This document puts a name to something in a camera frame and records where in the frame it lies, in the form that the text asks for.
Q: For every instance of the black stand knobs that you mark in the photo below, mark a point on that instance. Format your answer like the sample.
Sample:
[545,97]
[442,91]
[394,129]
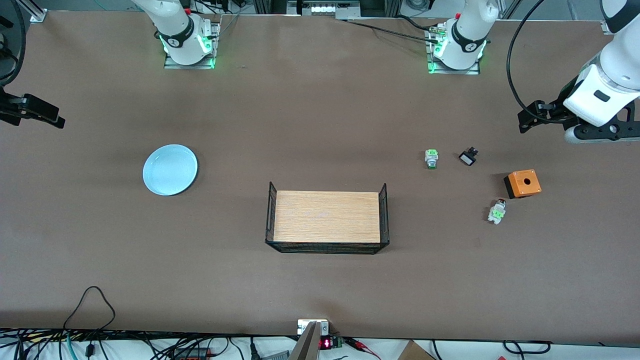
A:
[4,22]

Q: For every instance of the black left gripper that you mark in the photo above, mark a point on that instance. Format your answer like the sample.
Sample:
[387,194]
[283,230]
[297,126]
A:
[554,111]

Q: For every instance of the red digit display module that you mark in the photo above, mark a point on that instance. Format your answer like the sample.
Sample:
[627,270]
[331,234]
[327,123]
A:
[326,343]

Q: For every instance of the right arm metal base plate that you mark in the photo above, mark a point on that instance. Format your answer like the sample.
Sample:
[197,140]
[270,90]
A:
[192,66]

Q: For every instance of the green push button switch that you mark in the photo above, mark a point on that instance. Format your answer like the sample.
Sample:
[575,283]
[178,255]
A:
[431,158]

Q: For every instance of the light blue round plate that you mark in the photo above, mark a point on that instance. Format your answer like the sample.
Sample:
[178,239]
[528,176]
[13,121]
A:
[170,170]

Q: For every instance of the green white switch module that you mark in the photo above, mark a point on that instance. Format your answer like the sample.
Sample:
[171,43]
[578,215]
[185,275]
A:
[497,214]

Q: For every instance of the brown cardboard piece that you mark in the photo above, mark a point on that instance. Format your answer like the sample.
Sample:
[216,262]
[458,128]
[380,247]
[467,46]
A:
[415,352]

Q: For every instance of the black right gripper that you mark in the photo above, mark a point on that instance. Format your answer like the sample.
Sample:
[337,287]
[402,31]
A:
[11,107]

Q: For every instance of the long aluminium profile rail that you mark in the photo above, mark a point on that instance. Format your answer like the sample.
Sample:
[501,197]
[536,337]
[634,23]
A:
[606,27]

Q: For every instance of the metal frame with white lights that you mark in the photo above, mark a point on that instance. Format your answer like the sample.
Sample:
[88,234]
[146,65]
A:
[322,9]

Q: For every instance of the short aluminium profile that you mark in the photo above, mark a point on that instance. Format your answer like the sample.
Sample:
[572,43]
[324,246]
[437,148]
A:
[35,14]

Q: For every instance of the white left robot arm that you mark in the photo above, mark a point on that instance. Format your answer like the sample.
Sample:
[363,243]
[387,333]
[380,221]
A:
[470,30]

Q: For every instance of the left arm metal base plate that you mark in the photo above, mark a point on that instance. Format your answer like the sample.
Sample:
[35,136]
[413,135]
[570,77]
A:
[452,72]

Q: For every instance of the grey metal bar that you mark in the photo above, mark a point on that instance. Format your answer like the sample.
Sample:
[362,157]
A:
[307,345]

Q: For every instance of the small silver metal bracket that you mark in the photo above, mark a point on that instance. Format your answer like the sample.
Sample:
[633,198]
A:
[302,327]

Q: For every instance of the small black white switch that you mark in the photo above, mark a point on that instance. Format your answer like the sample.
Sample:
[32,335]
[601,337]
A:
[467,159]

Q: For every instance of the orange button enclosure box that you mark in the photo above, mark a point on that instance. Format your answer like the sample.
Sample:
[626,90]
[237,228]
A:
[524,184]

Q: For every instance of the black orange power adapter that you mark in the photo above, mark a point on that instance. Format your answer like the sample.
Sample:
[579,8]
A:
[195,354]

